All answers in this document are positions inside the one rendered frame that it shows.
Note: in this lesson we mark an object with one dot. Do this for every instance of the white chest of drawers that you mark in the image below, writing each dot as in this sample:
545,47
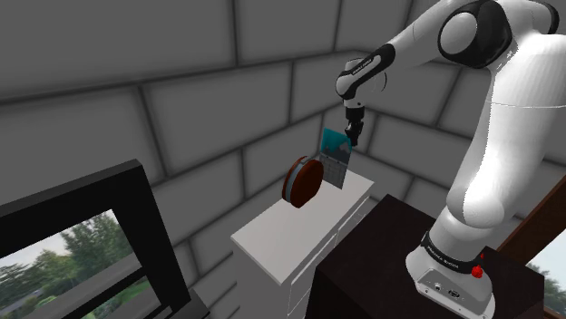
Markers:
283,238

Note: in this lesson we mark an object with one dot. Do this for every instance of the brown round disc with grey rim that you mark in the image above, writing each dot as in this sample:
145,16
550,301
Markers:
307,183

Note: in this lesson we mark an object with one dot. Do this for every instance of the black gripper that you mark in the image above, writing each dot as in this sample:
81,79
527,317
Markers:
354,123

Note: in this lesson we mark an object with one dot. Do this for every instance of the dark brown robot stand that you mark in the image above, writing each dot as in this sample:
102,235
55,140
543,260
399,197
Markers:
380,260

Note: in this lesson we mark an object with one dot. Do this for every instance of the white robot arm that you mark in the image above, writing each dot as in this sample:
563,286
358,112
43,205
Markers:
508,145

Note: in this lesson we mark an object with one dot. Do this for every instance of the brown framed window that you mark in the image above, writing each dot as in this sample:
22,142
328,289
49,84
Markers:
537,229

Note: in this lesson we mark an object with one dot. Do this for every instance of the black framed window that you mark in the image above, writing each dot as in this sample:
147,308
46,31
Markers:
88,247

